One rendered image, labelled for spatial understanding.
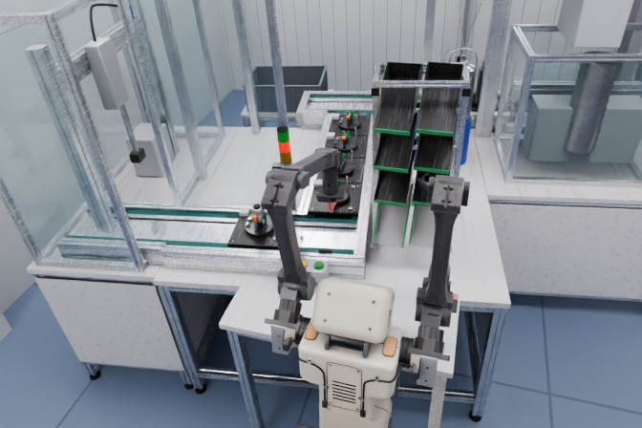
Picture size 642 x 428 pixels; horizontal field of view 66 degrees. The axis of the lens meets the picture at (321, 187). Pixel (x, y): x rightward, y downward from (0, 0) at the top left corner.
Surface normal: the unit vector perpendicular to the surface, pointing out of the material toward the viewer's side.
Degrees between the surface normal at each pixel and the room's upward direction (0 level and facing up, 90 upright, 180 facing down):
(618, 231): 90
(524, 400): 0
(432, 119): 25
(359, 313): 47
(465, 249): 0
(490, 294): 0
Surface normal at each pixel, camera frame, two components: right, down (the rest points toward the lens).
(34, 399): -0.06, -0.82
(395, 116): -0.18, -0.51
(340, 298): -0.25, -0.14
